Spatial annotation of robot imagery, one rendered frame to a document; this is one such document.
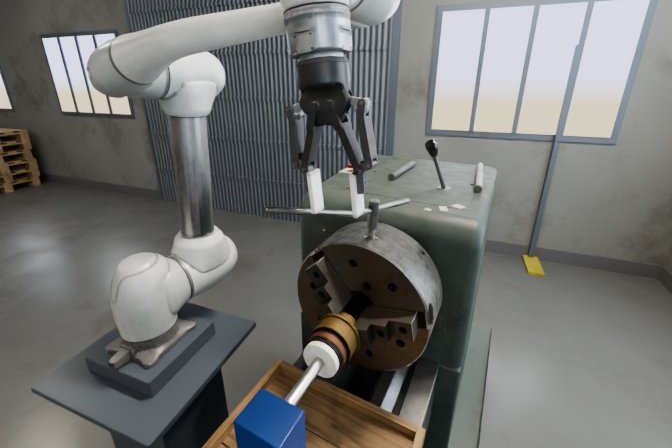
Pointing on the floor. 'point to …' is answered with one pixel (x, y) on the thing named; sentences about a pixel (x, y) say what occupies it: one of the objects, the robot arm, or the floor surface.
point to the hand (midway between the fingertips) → (336, 196)
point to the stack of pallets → (11, 163)
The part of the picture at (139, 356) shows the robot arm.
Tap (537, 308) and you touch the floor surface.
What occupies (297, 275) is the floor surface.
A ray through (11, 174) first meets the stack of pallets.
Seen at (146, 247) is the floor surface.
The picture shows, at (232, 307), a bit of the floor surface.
